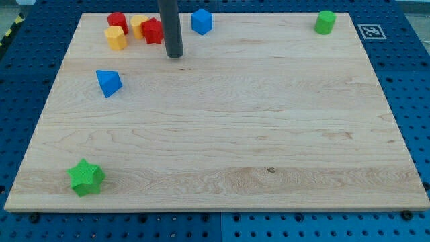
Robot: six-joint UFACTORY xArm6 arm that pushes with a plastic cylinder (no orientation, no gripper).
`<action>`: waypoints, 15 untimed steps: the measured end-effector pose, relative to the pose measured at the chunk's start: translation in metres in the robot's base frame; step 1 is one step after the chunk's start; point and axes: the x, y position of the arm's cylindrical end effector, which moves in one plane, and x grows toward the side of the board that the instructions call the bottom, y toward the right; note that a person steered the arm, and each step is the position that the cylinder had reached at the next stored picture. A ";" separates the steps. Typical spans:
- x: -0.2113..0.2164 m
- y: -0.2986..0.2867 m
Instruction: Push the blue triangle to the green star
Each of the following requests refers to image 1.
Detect red cylinder block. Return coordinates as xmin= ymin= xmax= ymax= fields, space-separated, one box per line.
xmin=107 ymin=12 xmax=129 ymax=34

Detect red star block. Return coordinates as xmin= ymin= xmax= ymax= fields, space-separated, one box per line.
xmin=141 ymin=17 xmax=164 ymax=44

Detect blue triangle block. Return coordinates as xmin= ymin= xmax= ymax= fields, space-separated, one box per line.
xmin=96 ymin=70 xmax=122 ymax=98

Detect yellow hexagon block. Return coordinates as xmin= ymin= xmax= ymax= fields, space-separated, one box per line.
xmin=104 ymin=26 xmax=128 ymax=50

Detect white fiducial marker tag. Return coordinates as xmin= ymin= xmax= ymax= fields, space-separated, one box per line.
xmin=358 ymin=24 xmax=386 ymax=40

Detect green cylinder block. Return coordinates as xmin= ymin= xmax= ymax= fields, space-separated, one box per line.
xmin=314 ymin=10 xmax=337 ymax=35

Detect blue cube block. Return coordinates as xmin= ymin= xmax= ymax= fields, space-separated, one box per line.
xmin=191 ymin=9 xmax=213 ymax=35

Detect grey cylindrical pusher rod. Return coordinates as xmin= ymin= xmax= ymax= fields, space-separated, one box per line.
xmin=157 ymin=0 xmax=183 ymax=58

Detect green star block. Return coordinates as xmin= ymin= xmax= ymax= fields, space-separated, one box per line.
xmin=67 ymin=159 xmax=105 ymax=197

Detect yellow cylinder block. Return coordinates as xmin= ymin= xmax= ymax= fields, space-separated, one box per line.
xmin=130 ymin=15 xmax=149 ymax=40

